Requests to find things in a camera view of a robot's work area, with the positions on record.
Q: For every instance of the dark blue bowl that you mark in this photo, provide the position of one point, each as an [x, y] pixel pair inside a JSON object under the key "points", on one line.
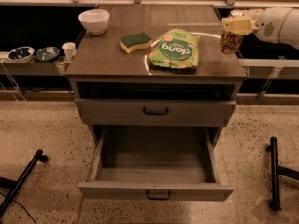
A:
{"points": [[48, 54]]}

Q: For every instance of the black middle drawer handle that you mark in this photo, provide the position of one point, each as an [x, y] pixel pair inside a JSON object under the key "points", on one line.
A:
{"points": [[163, 196]]}

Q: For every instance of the black right stand leg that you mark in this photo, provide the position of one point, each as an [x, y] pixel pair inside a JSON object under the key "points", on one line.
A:
{"points": [[276, 171]]}

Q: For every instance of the open middle drawer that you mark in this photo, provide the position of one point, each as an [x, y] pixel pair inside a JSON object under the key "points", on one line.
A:
{"points": [[130, 160]]}

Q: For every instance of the black stand leg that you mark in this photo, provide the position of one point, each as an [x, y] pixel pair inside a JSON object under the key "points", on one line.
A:
{"points": [[276, 171], [14, 186]]}

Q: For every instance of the green yellow sponge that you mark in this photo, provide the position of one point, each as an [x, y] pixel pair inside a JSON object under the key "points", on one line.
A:
{"points": [[131, 43]]}

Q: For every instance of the orange soda can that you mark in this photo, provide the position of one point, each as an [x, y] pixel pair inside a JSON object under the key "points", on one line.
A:
{"points": [[229, 42]]}

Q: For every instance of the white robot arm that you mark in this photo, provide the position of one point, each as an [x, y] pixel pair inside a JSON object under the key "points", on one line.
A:
{"points": [[294, 18]]}

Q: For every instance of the closed upper drawer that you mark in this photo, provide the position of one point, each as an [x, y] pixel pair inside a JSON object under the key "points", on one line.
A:
{"points": [[181, 113]]}

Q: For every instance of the black upper drawer handle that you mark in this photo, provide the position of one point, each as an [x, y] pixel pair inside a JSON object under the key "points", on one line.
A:
{"points": [[161, 112]]}

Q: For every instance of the white paper cup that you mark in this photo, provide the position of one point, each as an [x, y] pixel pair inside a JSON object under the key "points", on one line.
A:
{"points": [[69, 49]]}

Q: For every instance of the white bowl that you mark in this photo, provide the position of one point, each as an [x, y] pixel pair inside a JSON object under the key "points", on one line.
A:
{"points": [[95, 21]]}

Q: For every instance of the blue patterned bowl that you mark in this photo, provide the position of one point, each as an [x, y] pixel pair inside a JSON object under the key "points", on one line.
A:
{"points": [[21, 54]]}

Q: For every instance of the grey side shelf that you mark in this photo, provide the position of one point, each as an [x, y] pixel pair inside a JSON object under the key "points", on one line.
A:
{"points": [[33, 68]]}

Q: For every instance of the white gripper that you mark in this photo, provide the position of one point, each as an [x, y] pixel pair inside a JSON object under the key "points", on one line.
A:
{"points": [[268, 23]]}

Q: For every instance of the green chip bag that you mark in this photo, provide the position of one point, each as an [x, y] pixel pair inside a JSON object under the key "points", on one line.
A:
{"points": [[176, 49]]}

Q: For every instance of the black left stand leg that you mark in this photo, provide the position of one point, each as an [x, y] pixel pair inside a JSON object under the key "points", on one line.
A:
{"points": [[14, 186]]}

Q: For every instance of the black drawer handle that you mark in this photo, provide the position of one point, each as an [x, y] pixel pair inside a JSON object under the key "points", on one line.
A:
{"points": [[161, 112], [163, 196]]}

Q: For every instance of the grey drawer cabinet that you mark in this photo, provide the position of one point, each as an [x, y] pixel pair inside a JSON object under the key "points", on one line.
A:
{"points": [[101, 69]]}

